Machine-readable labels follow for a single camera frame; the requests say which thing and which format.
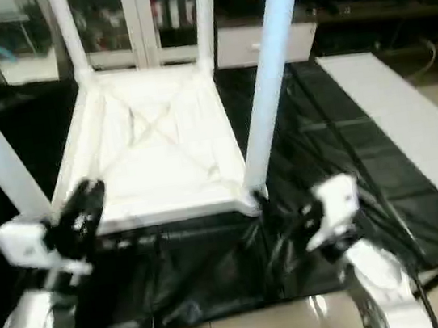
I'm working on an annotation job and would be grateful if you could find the white plastic table top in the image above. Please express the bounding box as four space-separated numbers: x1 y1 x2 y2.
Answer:
0 46 272 250

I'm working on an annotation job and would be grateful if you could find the black shiny table mat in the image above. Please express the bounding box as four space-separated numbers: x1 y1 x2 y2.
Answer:
0 23 438 328

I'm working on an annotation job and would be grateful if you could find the white side table board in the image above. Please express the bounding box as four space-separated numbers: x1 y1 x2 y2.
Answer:
314 39 438 269

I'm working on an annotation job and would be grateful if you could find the white glass door cabinet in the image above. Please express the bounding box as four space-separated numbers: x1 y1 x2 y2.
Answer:
36 0 229 84

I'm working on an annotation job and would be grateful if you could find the white drawer unit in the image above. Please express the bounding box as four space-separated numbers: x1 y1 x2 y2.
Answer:
211 14 323 73

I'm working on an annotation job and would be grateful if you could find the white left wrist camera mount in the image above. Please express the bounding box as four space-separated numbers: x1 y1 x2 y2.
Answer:
0 210 96 288

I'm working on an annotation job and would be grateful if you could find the glass tank metal frame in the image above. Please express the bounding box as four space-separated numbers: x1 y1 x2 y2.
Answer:
0 0 61 82

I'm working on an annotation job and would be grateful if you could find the white floor cable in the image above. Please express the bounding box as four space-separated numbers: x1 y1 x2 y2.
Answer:
404 34 438 78

